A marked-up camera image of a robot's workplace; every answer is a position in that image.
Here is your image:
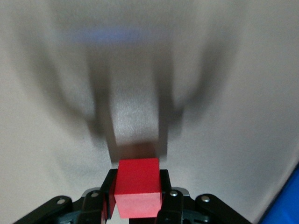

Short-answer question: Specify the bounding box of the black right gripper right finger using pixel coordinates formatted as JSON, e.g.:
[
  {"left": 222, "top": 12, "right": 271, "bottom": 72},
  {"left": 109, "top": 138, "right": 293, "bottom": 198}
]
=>
[{"left": 155, "top": 169, "right": 253, "bottom": 224}]

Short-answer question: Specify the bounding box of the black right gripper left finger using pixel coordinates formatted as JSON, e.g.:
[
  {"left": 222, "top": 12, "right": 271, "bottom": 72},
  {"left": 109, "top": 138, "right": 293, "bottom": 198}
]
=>
[{"left": 14, "top": 169, "right": 118, "bottom": 224}]

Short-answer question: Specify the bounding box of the red cube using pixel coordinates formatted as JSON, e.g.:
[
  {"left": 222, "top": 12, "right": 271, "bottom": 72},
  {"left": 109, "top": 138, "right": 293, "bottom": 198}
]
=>
[{"left": 114, "top": 158, "right": 164, "bottom": 219}]

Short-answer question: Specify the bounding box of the blue plastic storage bin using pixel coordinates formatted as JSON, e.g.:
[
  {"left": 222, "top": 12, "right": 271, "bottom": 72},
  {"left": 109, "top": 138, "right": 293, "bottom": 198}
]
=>
[{"left": 253, "top": 162, "right": 299, "bottom": 224}]

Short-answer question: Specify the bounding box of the brown table cover mat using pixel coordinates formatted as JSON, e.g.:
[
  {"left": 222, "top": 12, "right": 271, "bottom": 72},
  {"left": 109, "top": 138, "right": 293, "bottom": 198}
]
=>
[{"left": 0, "top": 0, "right": 299, "bottom": 224}]

